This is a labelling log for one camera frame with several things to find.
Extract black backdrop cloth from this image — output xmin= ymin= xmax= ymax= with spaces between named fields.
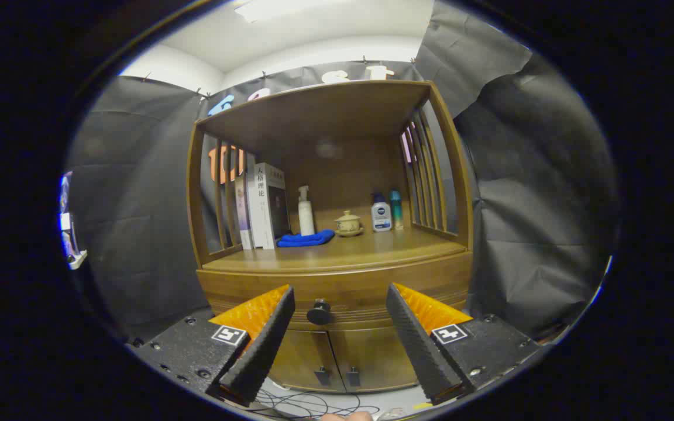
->
xmin=65 ymin=0 xmax=618 ymax=346

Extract white pump bottle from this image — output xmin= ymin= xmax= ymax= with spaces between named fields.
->
xmin=298 ymin=186 xmax=316 ymax=237

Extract black round drawer knob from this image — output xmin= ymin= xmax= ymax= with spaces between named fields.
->
xmin=307 ymin=299 xmax=332 ymax=326

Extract blue folded cloth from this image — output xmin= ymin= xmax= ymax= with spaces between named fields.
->
xmin=277 ymin=229 xmax=336 ymax=248

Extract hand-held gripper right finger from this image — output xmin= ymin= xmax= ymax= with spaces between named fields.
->
xmin=386 ymin=283 xmax=542 ymax=405

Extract black floor cables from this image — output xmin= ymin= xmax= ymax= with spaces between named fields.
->
xmin=252 ymin=380 xmax=381 ymax=420

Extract thin white book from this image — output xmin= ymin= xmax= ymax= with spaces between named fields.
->
xmin=245 ymin=153 xmax=257 ymax=249

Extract white lotion bottle blue cap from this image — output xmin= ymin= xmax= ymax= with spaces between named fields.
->
xmin=371 ymin=193 xmax=393 ymax=233

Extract beige lidded ceramic cup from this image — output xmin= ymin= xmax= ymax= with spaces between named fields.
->
xmin=335 ymin=210 xmax=364 ymax=237

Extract wooden cabinet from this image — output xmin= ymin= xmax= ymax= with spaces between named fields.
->
xmin=187 ymin=80 xmax=474 ymax=394

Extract white spine dark cover book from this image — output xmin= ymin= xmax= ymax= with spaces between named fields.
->
xmin=253 ymin=163 xmax=292 ymax=250

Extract wooden countertop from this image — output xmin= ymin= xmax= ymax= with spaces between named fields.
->
xmin=202 ymin=225 xmax=467 ymax=272

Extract wooden cabinet door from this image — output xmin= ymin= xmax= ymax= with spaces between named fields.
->
xmin=328 ymin=326 xmax=421 ymax=391
xmin=268 ymin=329 xmax=346 ymax=393

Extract wooden drawer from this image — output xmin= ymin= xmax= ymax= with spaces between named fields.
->
xmin=197 ymin=251 xmax=473 ymax=331

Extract purple spine book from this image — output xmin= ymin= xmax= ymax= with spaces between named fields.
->
xmin=234 ymin=171 xmax=254 ymax=251

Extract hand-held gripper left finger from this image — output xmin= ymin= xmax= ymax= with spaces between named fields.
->
xmin=128 ymin=285 xmax=295 ymax=408

